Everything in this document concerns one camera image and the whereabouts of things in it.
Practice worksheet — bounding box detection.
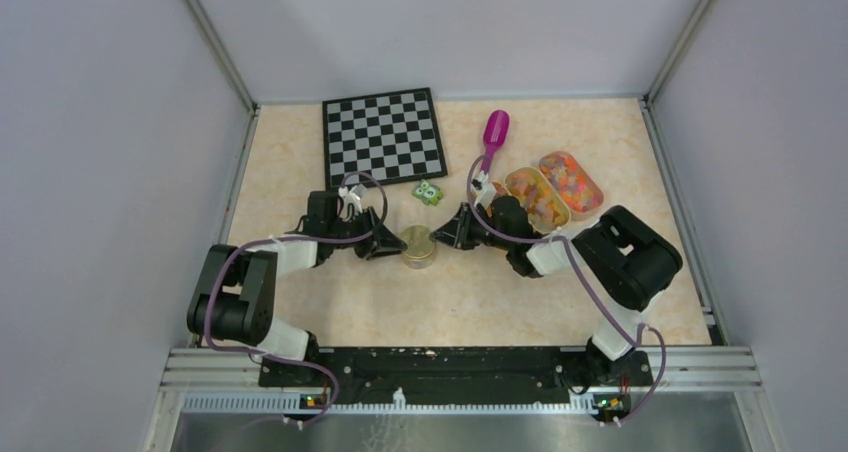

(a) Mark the clear plastic cup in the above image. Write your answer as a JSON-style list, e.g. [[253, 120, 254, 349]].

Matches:
[[401, 247, 437, 270]]

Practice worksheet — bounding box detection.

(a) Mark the magenta plastic scoop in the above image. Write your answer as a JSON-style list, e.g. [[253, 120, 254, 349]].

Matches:
[[481, 109, 510, 174]]

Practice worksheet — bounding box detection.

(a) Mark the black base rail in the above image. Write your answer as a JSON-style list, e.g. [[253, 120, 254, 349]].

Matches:
[[258, 346, 654, 406]]

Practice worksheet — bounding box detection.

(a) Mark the green owl toy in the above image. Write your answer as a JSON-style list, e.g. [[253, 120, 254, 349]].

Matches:
[[412, 179, 443, 206]]

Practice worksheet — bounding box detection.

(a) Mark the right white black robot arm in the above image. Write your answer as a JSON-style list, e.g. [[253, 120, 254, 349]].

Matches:
[[430, 196, 683, 384]]

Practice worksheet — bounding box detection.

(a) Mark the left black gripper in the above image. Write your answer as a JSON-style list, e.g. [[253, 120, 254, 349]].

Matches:
[[327, 206, 405, 260]]

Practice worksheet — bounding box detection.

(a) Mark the tray with yellow gummy candies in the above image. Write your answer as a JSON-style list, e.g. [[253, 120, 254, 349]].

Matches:
[[503, 167, 571, 234]]

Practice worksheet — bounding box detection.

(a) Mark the purple cable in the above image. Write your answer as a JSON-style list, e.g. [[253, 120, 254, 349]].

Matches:
[[201, 170, 390, 430], [465, 156, 668, 427]]

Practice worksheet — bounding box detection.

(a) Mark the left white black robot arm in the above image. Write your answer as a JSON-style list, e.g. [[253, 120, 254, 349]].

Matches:
[[186, 186, 407, 386]]

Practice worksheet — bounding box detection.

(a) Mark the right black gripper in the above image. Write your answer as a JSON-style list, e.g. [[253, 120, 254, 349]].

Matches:
[[432, 204, 513, 252]]

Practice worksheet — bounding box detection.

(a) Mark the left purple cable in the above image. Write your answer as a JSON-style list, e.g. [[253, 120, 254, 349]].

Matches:
[[201, 170, 390, 430]]

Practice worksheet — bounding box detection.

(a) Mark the tray with mixed colourful candies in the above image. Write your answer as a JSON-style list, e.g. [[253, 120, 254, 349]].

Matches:
[[538, 151, 605, 221]]

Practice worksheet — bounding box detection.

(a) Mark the tray with orange wrapped candies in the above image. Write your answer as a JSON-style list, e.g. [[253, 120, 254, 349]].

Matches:
[[491, 181, 510, 199]]

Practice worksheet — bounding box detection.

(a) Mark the white round lid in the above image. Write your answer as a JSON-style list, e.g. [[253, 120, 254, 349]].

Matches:
[[400, 225, 436, 260]]

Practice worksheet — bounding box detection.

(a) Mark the black white chessboard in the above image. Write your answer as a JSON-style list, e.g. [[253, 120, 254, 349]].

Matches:
[[321, 87, 448, 189]]

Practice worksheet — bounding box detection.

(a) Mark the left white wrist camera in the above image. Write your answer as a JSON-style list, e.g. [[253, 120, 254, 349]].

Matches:
[[338, 184, 368, 220]]

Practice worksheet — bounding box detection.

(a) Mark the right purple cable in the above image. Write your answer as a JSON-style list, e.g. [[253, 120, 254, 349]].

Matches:
[[465, 156, 668, 427]]

